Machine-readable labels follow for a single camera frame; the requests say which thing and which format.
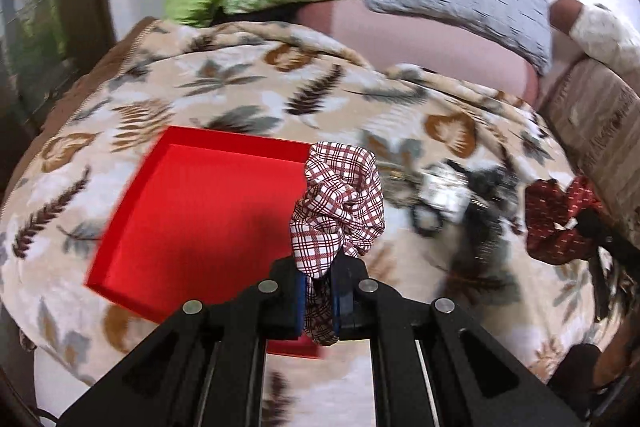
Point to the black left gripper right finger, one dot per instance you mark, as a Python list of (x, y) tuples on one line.
[(432, 363)]

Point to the black grey sheer scrunchie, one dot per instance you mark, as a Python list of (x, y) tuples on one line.
[(478, 275)]

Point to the striped beige cushion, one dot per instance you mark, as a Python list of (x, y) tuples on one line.
[(594, 114)]

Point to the white floral cloth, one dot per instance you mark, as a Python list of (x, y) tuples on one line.
[(602, 36)]

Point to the white black print scrunchie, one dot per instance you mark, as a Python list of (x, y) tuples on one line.
[(447, 190)]

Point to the red white plaid scrunchie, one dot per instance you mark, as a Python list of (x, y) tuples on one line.
[(341, 212)]

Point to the pink mattress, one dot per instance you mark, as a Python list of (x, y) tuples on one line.
[(386, 40)]

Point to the stained glass wooden door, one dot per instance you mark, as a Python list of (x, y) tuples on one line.
[(46, 45)]

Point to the dark red dotted scrunchie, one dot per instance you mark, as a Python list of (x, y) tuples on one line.
[(548, 211)]

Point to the red shallow tray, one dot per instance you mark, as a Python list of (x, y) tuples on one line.
[(204, 218)]

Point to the beige leaf pattern blanket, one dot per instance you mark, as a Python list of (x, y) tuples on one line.
[(292, 83)]

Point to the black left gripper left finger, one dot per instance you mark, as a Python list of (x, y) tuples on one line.
[(203, 366)]

